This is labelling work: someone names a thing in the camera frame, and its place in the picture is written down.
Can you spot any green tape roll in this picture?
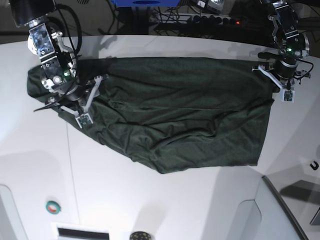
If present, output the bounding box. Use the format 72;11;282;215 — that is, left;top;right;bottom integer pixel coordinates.
45;200;61;215

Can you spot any dark green t-shirt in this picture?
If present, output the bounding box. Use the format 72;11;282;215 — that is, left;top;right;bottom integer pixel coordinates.
26;56;282;175

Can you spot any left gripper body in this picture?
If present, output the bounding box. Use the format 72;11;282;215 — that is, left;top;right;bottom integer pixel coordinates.
272;58;298;80

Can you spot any grey metal tray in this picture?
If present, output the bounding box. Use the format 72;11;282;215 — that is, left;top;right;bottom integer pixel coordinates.
263;175;320;240

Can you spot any blue bin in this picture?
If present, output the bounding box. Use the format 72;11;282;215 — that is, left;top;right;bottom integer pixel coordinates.
111;0;180;7

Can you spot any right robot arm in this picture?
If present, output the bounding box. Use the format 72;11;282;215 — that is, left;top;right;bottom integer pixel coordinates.
9;0;97;108

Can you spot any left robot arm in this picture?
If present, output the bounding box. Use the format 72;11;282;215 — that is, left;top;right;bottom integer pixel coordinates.
258;0;311;81

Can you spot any black power strip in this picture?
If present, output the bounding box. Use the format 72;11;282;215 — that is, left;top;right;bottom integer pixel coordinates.
190;15;242;26

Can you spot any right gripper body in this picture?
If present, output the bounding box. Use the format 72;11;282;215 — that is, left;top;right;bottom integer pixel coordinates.
59;84;93;108

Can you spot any black U-shaped hook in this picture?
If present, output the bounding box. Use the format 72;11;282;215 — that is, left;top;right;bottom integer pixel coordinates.
310;161;320;171

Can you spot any black perforated round object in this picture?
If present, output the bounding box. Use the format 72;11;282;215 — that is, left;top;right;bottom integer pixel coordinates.
129;231;152;240

